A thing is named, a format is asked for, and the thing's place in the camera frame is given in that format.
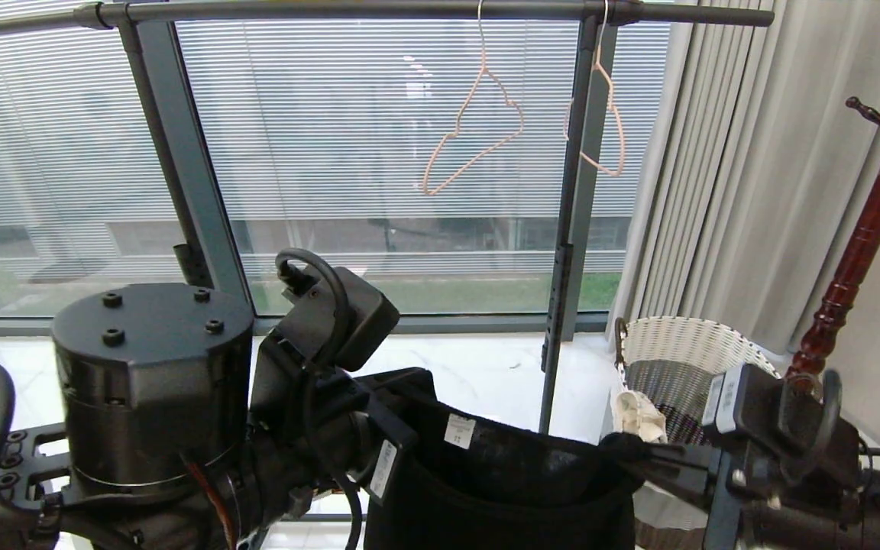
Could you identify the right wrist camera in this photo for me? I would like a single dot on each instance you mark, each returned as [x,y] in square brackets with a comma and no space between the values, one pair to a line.
[761,412]

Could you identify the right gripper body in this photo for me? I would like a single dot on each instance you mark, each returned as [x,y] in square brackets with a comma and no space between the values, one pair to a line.
[791,527]

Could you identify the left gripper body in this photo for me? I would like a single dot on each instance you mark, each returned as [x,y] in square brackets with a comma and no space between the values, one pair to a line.
[333,458]

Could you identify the white laundry basket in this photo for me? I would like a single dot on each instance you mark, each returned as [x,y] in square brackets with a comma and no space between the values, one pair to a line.
[677,344]

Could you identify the pink clothes hanger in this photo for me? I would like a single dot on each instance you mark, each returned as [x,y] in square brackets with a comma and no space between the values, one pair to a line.
[622,145]
[481,34]

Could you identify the black clothes rack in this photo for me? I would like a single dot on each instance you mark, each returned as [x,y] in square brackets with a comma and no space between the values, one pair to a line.
[333,11]

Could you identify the cream printed garment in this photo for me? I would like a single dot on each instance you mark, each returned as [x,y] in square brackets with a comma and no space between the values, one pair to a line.
[638,416]

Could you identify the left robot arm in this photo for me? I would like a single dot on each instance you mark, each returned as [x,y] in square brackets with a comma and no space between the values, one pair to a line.
[150,382]

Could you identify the dark red wooden coat stand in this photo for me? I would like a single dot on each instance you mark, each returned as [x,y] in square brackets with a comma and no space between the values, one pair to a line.
[868,229]

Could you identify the window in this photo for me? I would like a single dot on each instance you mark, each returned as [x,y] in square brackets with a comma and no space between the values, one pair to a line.
[333,153]

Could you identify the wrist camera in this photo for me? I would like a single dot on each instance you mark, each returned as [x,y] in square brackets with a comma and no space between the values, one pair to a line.
[761,412]
[363,321]

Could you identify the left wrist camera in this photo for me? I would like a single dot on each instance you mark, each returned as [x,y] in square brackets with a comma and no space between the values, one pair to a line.
[363,321]

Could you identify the black t-shirt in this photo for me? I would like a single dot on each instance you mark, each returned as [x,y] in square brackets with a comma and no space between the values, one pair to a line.
[501,496]

